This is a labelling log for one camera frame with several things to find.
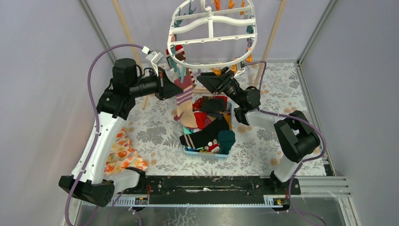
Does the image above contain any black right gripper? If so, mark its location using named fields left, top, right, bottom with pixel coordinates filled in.
left=197, top=66, right=243, bottom=107

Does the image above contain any purple striped sock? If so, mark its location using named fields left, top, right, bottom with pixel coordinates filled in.
left=174, top=69, right=198, bottom=129

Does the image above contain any red white striped sock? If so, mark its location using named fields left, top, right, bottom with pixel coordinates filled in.
left=166, top=45, right=196, bottom=86

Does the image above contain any white oval clip hanger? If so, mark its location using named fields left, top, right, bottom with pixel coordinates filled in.
left=167, top=0, right=259, bottom=71

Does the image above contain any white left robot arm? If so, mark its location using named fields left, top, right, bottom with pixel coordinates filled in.
left=58, top=58, right=183, bottom=207

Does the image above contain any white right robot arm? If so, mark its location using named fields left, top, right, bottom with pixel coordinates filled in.
left=197, top=70, right=326, bottom=194

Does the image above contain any blue plastic sock basket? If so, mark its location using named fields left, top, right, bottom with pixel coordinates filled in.
left=182, top=101, right=233, bottom=160

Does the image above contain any dark teal sock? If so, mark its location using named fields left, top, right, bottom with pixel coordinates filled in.
left=217, top=130, right=236, bottom=155

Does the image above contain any black cream striped sock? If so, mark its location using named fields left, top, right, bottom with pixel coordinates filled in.
left=179, top=118, right=230, bottom=149

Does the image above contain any floral patterned table mat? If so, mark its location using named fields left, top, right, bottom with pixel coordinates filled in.
left=123, top=62, right=312, bottom=176

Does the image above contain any orange floral cloth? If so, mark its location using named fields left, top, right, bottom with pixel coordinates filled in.
left=104, top=129, right=148, bottom=176

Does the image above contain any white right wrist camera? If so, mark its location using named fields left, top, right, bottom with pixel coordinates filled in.
left=234, top=61, right=247, bottom=77

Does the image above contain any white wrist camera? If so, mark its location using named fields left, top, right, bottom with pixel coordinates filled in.
left=234, top=61, right=247, bottom=77
left=142, top=46, right=164, bottom=77

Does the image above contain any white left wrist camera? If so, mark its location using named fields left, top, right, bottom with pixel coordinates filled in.
left=142, top=46, right=164, bottom=77

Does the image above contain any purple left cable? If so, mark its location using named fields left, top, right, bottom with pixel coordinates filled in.
left=64, top=43, right=144, bottom=226

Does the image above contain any purple cable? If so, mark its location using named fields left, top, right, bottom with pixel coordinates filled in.
left=64, top=43, right=144, bottom=226
left=246, top=61, right=327, bottom=226

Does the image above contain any wooden drying rack frame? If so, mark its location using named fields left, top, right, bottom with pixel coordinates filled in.
left=111, top=0, right=288, bottom=110

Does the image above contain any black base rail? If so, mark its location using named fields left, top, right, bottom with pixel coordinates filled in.
left=117, top=175, right=302, bottom=206

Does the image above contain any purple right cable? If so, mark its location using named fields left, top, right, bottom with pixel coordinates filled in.
left=246, top=61, right=327, bottom=226

